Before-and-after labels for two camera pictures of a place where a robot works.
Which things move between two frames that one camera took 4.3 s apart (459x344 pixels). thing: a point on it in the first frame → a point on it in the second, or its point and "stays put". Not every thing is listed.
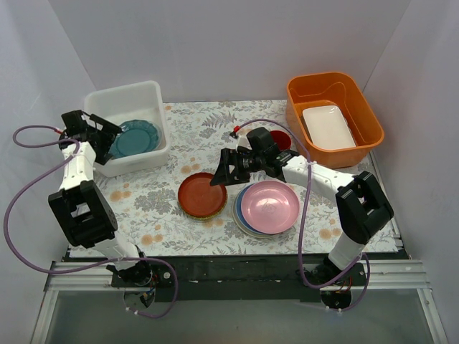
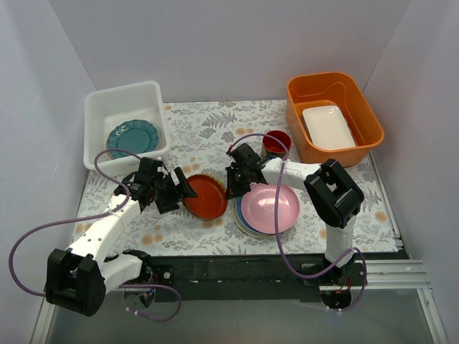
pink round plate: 270,206 stays put
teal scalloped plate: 137,137 stays put
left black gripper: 99,135 → 168,191
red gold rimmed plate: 200,199 stays put
